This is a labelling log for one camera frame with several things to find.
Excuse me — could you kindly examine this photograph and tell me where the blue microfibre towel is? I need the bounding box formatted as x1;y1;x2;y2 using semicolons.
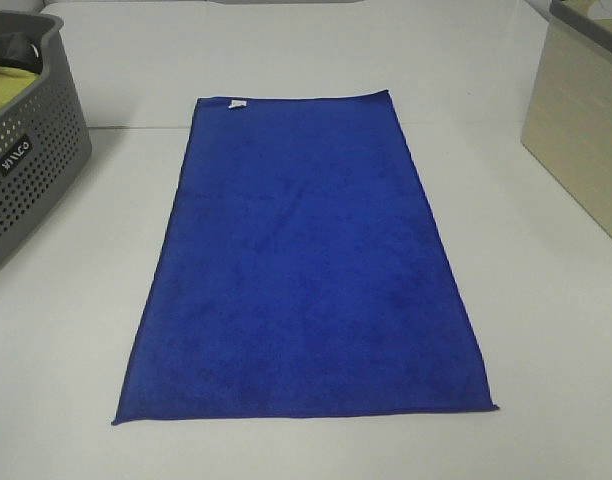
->
114;91;495;424

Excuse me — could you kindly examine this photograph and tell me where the grey perforated plastic basket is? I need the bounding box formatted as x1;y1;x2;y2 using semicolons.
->
0;10;92;268

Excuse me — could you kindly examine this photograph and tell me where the yellow-green towel in basket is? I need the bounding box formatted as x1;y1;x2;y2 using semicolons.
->
0;66;38;109

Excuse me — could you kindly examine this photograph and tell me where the beige storage box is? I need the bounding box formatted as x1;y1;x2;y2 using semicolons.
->
521;1;612;239

